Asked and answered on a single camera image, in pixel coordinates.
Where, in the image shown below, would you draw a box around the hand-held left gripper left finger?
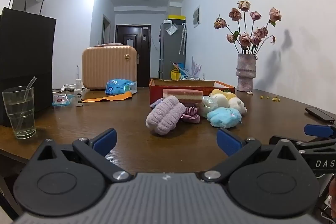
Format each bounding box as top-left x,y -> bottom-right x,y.
36,128 -> 133,183

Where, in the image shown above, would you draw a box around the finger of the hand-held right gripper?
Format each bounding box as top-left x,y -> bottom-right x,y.
304,124 -> 336,138
270,135 -> 317,152

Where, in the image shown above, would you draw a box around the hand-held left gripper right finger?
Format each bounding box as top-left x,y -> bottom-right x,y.
199,128 -> 303,183

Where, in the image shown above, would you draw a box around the blue fluffy plush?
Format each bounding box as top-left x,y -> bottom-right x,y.
206,107 -> 242,129

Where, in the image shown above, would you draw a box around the smooth white squishy toy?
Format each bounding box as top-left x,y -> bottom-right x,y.
214,94 -> 230,109

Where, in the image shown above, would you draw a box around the purple satin scrunchie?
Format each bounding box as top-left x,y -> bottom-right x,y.
180,105 -> 201,124

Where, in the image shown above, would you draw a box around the lavender fuzzy plush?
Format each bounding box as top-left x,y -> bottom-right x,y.
145,95 -> 187,135

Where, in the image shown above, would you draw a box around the purple cloth pouch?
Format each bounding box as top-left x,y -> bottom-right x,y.
150,98 -> 165,109

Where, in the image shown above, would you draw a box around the pink layered sponge block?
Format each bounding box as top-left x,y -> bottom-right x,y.
162,88 -> 204,105

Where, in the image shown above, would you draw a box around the orange cardboard box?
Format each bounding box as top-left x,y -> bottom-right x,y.
149,78 -> 236,105

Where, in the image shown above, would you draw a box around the black smartphone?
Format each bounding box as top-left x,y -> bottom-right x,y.
305,107 -> 336,124

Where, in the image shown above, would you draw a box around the white plush toy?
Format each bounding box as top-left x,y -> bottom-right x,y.
227,96 -> 248,115

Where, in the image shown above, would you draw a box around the scattered yellow flower bits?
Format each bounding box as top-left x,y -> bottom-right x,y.
259,94 -> 281,103

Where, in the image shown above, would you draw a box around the orange cloth strip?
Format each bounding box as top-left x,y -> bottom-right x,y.
82,91 -> 133,103

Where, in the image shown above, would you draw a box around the yellow fluffy plush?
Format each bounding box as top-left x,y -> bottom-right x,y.
209,89 -> 237,101

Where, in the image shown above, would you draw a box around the small white bottle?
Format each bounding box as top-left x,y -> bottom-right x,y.
75,65 -> 83,107

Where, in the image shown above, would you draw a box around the blue tissue pack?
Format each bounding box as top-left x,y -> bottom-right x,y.
105,79 -> 138,96

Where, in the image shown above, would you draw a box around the peach ribbed suitcase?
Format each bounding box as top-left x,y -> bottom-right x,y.
82,43 -> 138,91

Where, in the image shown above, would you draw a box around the pink textured vase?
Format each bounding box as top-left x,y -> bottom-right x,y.
235,53 -> 257,93

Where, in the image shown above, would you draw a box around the purple branching ornament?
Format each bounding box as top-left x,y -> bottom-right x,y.
189,55 -> 203,79

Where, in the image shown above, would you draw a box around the clear drinking glass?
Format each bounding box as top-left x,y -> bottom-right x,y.
2,86 -> 37,139

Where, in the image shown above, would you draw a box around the dark brown entrance door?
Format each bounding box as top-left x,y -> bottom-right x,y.
115,24 -> 152,88

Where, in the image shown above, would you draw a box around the clear glass straw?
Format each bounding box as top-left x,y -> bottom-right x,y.
15,76 -> 37,136

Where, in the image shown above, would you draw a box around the dried pink roses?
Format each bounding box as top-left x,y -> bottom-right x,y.
213,0 -> 283,55

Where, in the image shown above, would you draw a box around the grey refrigerator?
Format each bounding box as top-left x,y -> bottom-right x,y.
159,22 -> 187,80

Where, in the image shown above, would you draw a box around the side room door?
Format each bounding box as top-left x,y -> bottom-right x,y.
102,14 -> 111,44

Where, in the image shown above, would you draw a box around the white folded umbrella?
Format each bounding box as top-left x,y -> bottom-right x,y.
179,23 -> 188,55

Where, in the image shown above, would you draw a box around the black paper bag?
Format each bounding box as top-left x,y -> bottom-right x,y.
0,0 -> 57,126

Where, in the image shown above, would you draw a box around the paper sheet on refrigerator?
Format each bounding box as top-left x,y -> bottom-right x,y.
165,24 -> 179,36

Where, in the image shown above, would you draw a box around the yellow box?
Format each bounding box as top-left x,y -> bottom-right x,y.
168,14 -> 186,24

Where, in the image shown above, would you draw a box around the white cable bundle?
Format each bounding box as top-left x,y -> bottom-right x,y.
52,84 -> 85,95

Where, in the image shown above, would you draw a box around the wall electrical panel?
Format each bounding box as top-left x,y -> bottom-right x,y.
192,5 -> 201,28

